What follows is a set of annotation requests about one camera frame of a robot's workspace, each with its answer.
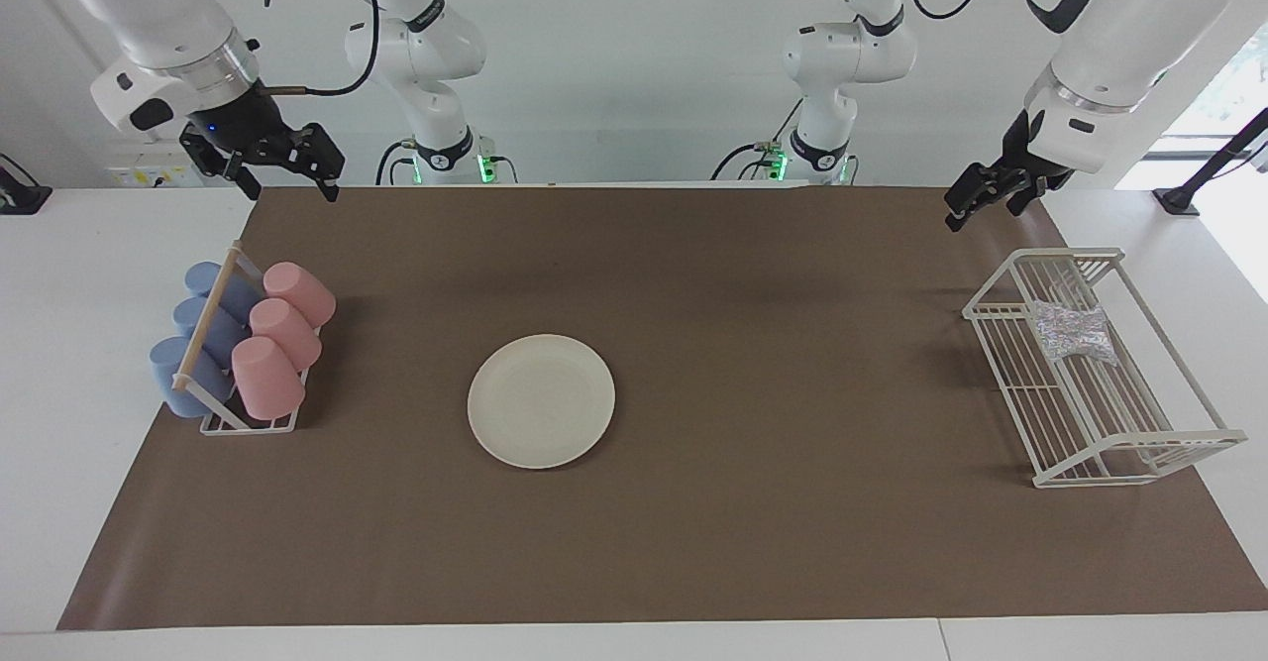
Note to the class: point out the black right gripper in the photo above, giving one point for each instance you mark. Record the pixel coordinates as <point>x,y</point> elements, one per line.
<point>248,126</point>

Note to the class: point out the crinkled silver foil packet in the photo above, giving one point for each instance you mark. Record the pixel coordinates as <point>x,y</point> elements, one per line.
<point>1075,334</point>

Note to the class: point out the blue plastic cup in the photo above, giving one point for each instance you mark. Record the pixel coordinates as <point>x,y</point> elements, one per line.
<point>178,384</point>
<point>223,334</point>
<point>238,296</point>

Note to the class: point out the white wall power outlet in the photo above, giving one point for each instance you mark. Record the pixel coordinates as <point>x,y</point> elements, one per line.
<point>149,177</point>

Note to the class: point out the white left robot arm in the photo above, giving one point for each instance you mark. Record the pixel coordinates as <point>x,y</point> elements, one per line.
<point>1119,37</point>

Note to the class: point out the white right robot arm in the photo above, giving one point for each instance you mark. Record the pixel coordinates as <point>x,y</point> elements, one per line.
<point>168,17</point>

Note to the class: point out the brown table mat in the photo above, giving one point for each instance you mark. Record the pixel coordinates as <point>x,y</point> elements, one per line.
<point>743,542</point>

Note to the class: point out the black table clamp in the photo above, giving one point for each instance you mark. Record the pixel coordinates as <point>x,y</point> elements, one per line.
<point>25,197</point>

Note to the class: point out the pink plastic cup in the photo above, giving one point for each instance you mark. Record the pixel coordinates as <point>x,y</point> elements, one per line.
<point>267,379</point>
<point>287,334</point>
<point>302,292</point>

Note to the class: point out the cream round plate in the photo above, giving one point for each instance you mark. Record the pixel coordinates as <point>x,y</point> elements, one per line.
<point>541,401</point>

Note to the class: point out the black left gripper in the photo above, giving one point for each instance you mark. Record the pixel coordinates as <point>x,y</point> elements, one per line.
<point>1010,173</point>

